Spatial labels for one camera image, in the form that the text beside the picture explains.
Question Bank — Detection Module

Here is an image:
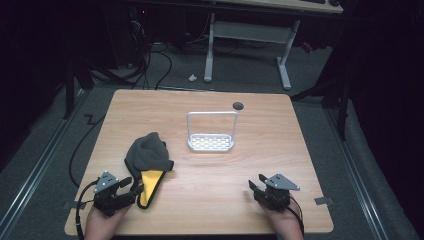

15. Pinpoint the left hand-held gripper black cable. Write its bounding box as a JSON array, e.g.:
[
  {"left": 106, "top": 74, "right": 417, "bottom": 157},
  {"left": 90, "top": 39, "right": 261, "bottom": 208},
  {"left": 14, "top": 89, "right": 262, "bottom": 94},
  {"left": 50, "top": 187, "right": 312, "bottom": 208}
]
[{"left": 74, "top": 178, "right": 101, "bottom": 240}]

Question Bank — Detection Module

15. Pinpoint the white wire rack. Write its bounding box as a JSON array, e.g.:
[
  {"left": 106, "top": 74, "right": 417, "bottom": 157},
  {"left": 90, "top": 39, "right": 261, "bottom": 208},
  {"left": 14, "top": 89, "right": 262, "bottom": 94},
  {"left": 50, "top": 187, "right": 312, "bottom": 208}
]
[{"left": 186, "top": 110, "right": 240, "bottom": 153}]

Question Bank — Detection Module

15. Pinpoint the grey apron with yellow lining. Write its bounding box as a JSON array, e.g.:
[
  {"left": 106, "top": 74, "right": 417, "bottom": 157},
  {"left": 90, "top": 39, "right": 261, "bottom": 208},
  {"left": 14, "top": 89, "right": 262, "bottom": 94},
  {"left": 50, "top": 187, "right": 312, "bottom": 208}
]
[{"left": 123, "top": 131, "right": 175, "bottom": 210}]

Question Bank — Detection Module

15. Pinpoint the person's left hand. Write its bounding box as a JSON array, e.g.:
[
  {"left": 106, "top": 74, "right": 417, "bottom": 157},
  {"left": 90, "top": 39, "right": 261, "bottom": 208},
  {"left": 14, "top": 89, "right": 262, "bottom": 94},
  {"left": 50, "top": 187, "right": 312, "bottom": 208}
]
[{"left": 84, "top": 204, "right": 133, "bottom": 240}]

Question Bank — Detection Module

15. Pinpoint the person's right hand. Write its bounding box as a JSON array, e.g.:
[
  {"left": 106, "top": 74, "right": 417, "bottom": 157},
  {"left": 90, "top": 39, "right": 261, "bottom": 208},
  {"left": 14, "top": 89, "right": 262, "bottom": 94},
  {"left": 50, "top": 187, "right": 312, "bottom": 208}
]
[{"left": 259, "top": 201, "right": 305, "bottom": 240}]

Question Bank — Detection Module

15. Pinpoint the hand-held gripper black cable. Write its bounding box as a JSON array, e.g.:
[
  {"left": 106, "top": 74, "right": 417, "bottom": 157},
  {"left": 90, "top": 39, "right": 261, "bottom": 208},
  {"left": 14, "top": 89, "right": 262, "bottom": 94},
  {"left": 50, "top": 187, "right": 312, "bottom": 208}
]
[
  {"left": 74, "top": 178, "right": 101, "bottom": 240},
  {"left": 285, "top": 194, "right": 306, "bottom": 236}
]

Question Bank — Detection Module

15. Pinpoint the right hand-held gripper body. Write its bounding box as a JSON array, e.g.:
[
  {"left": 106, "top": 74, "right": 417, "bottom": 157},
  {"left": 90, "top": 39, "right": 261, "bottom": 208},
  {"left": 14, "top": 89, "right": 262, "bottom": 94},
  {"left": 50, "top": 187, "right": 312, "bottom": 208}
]
[{"left": 253, "top": 173, "right": 301, "bottom": 212}]

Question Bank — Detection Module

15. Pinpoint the metal floor rail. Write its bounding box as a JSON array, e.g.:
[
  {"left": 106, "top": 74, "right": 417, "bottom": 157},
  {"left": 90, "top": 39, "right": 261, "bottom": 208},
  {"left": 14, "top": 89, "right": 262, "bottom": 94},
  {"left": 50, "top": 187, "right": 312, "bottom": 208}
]
[
  {"left": 0, "top": 87, "right": 88, "bottom": 236},
  {"left": 324, "top": 108, "right": 389, "bottom": 240}
]

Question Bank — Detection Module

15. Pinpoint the white-legged wooden desk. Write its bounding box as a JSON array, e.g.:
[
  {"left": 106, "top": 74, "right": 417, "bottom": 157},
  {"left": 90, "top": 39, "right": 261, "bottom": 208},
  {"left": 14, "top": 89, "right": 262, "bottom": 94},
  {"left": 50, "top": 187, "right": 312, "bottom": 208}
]
[{"left": 202, "top": 0, "right": 345, "bottom": 91}]

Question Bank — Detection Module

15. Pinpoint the thin black floor cable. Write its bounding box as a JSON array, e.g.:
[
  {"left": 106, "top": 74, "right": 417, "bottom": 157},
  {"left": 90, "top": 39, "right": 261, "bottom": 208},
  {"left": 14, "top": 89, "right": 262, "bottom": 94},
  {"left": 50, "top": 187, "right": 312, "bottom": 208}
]
[{"left": 68, "top": 113, "right": 107, "bottom": 188}]

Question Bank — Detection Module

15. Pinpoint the bundle of black cables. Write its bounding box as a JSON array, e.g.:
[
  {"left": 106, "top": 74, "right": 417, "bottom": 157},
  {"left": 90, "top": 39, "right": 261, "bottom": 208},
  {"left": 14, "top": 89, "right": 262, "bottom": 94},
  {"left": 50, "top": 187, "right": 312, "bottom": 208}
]
[{"left": 87, "top": 7, "right": 174, "bottom": 91}]

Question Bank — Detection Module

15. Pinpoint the black metal stand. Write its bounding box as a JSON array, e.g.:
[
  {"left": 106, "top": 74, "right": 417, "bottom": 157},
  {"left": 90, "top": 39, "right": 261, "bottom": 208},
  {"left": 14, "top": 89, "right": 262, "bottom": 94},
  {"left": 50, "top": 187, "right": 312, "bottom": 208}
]
[
  {"left": 290, "top": 76, "right": 352, "bottom": 142},
  {"left": 62, "top": 57, "right": 95, "bottom": 120}
]

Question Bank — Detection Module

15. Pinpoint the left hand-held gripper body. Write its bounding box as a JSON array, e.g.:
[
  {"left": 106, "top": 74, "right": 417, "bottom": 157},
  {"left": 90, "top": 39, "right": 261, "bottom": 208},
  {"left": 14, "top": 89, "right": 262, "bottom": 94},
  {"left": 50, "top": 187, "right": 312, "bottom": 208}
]
[{"left": 92, "top": 170, "right": 137, "bottom": 217}]

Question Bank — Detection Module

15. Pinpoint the right hand-held gripper black cable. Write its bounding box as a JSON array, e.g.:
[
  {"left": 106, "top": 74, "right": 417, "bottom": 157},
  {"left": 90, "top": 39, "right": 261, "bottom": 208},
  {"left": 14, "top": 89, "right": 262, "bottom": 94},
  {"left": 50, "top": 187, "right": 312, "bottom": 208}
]
[{"left": 285, "top": 194, "right": 306, "bottom": 236}]

